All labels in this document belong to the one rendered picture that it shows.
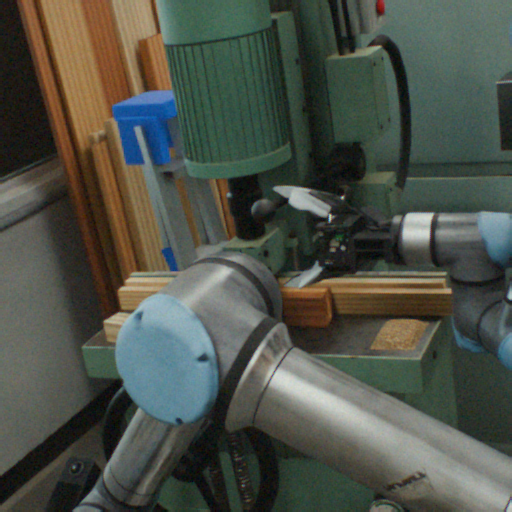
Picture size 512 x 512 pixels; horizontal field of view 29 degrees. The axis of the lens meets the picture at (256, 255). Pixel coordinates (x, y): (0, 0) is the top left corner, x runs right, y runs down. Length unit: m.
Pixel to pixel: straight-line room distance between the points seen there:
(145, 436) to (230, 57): 0.63
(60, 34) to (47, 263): 0.71
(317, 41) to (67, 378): 1.84
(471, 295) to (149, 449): 0.48
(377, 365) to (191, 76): 0.53
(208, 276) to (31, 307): 2.19
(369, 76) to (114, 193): 1.43
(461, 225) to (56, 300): 2.06
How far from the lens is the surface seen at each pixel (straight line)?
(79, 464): 1.44
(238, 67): 1.56
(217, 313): 0.93
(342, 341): 1.59
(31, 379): 3.18
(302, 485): 1.69
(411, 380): 1.53
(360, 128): 1.76
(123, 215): 3.05
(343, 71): 1.75
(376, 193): 1.77
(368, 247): 1.39
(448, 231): 1.36
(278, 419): 0.93
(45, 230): 3.19
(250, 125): 1.58
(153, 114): 2.44
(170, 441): 1.20
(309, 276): 1.48
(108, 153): 3.01
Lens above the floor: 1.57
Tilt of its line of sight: 19 degrees down
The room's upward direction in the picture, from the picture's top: 9 degrees counter-clockwise
